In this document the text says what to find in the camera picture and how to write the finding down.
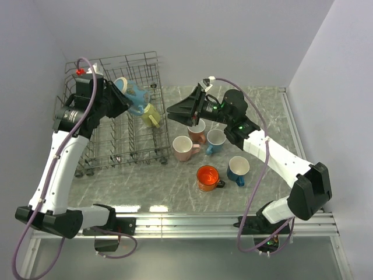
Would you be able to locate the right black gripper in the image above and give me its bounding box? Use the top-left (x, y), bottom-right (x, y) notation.
top-left (167, 86), bottom-right (233, 127)

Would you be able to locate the light blue yellow-inside mug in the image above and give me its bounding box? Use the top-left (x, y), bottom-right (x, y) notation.
top-left (114, 77), bottom-right (150, 116)

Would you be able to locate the pale yellow mug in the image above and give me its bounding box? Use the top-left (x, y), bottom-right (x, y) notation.
top-left (141, 103), bottom-right (161, 128)

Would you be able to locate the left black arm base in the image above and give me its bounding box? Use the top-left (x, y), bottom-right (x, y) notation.
top-left (113, 217), bottom-right (136, 236)

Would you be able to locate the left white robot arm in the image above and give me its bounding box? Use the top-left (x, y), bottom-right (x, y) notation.
top-left (15, 73), bottom-right (132, 239)

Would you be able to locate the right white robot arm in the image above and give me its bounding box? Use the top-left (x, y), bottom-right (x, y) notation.
top-left (167, 82), bottom-right (332, 233)

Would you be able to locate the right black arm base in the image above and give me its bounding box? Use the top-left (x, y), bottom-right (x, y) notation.
top-left (241, 216), bottom-right (285, 235)

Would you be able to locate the salmon pink mug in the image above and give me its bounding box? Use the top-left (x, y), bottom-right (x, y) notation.
top-left (187, 119), bottom-right (206, 144)

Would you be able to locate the blue patterned mug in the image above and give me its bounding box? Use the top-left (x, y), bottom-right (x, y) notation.
top-left (206, 129), bottom-right (226, 155)

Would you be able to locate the light pink mug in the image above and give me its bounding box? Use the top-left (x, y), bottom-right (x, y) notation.
top-left (172, 136), bottom-right (201, 162)

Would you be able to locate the orange enamel mug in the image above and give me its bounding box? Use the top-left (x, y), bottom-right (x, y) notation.
top-left (196, 165), bottom-right (226, 192)

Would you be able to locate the dark blue white-inside mug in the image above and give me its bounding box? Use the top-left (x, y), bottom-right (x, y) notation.
top-left (227, 156), bottom-right (250, 187)

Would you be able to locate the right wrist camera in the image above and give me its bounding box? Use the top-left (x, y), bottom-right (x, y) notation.
top-left (199, 76), bottom-right (216, 92)

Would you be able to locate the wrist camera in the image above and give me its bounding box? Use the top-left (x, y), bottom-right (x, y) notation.
top-left (199, 76), bottom-right (216, 92)
top-left (76, 63), bottom-right (104, 76)

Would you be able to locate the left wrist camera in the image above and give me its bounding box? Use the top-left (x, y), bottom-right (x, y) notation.
top-left (76, 63), bottom-right (104, 76)

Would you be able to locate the grey wire dish rack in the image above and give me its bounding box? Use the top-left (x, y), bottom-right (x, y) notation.
top-left (52, 51), bottom-right (173, 177)

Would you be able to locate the aluminium mounting rail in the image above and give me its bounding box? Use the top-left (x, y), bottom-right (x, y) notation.
top-left (31, 211), bottom-right (340, 240)

